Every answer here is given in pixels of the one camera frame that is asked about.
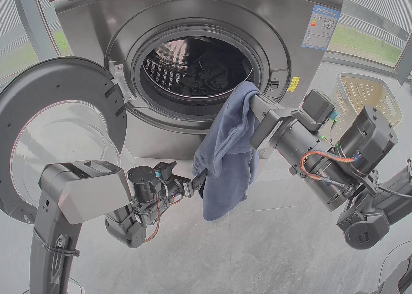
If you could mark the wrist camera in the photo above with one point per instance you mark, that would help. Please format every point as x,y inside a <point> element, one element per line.
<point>317,106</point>
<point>164,170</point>

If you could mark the grey washing machine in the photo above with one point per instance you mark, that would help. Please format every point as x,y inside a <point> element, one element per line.
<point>199,12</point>

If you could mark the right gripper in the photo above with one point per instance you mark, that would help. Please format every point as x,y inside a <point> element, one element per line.
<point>309,154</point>

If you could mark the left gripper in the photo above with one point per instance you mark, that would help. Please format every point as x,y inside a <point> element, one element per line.
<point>186,188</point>

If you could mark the washing machine door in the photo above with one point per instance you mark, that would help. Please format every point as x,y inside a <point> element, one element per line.
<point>48,86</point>

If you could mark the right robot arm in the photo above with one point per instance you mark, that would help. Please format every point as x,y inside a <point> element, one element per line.
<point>367,138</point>

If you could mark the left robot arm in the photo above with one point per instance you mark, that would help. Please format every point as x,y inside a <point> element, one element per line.
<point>83,189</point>

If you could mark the heap of dark clothes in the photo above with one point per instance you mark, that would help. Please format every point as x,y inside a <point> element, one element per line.
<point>209,70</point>

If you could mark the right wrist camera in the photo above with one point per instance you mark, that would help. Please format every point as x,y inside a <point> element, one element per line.
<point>317,106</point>

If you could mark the cream laundry basket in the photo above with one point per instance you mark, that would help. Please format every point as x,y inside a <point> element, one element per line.
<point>360,93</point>

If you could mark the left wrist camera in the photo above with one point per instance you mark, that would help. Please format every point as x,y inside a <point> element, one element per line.
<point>164,170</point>

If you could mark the blue garment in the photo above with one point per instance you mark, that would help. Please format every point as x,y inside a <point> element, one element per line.
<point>228,144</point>

